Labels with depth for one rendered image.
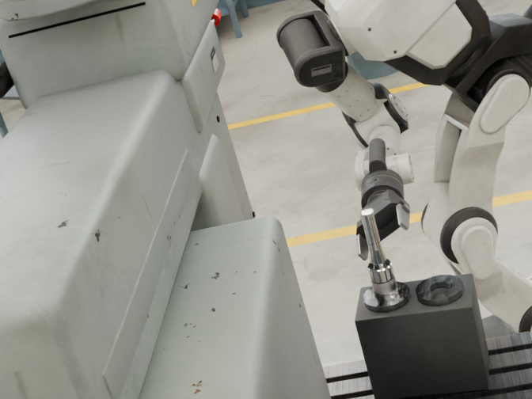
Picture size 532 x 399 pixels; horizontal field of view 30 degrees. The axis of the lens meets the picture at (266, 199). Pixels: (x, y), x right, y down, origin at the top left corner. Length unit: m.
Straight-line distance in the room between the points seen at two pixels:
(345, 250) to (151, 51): 3.21
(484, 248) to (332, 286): 2.02
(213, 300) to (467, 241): 1.21
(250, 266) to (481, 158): 1.15
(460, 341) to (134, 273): 0.91
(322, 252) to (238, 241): 3.29
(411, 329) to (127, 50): 0.77
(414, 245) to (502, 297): 2.01
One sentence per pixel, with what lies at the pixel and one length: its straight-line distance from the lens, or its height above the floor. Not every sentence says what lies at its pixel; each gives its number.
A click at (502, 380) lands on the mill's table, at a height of 0.96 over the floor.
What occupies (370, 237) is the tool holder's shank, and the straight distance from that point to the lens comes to 1.83.
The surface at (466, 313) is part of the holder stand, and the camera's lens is 1.84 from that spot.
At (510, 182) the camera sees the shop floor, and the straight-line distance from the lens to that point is 4.88.
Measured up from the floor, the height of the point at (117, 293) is 1.67.
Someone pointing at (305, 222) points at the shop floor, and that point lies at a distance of 4.92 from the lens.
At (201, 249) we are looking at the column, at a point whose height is 1.56.
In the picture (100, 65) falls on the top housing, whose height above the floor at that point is 1.78.
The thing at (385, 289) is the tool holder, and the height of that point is 1.18.
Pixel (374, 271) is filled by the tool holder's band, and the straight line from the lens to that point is 1.85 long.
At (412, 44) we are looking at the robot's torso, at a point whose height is 1.50.
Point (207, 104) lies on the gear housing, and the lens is 1.58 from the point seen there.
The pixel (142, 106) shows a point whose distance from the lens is 1.31.
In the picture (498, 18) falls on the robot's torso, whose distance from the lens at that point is 2.34.
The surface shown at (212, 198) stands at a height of 1.56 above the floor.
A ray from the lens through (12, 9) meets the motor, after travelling 1.38.
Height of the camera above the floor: 2.13
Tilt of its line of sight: 24 degrees down
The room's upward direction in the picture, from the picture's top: 16 degrees counter-clockwise
